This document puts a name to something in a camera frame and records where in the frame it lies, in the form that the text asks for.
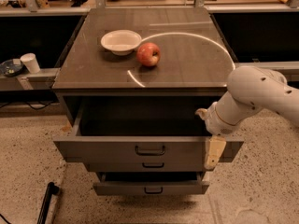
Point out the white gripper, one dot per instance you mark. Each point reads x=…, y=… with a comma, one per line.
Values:
x=217, y=121

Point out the grey top drawer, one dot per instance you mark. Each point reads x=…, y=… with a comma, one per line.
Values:
x=128, y=134

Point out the grey drawer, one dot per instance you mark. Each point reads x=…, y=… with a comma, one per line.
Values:
x=145, y=167
x=128, y=134
x=150, y=183

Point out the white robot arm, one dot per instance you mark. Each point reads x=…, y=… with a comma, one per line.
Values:
x=249, y=90

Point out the grey drawer cabinet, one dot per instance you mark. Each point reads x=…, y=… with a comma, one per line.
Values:
x=192, y=71

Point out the grey bottom drawer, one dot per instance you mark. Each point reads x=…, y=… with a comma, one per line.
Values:
x=150, y=183

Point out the grey middle drawer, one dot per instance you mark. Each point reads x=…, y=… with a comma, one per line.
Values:
x=145, y=167

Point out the red apple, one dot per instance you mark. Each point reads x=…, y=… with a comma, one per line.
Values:
x=148, y=54

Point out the white bowl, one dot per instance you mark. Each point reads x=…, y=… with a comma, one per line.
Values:
x=121, y=42

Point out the black pole on floor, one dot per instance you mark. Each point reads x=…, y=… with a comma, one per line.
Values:
x=51, y=190

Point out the white paper cup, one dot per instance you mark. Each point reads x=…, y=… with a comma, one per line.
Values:
x=31, y=63

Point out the dark blue plate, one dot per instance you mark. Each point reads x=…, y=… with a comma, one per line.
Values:
x=11, y=68

